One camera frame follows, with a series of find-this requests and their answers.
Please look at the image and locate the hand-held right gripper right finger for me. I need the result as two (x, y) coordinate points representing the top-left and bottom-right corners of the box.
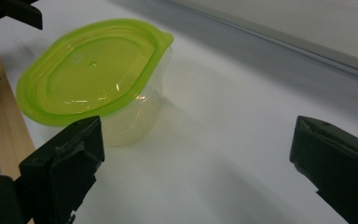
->
(289, 115), (358, 224)

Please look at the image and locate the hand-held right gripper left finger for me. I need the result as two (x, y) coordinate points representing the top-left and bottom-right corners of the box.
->
(13, 115), (105, 224)

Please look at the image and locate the clear container with green lid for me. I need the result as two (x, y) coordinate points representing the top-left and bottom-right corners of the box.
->
(16, 18), (175, 147)

